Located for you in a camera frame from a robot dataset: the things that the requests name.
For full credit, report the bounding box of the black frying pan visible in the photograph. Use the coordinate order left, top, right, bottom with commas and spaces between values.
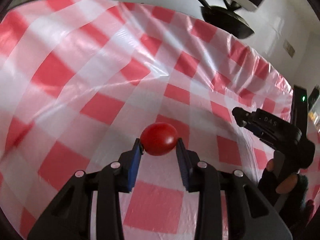
198, 0, 254, 40

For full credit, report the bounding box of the right hand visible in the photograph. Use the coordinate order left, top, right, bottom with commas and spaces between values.
258, 159, 314, 222

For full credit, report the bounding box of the red cherry tomato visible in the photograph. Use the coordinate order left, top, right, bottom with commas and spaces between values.
140, 122, 178, 156

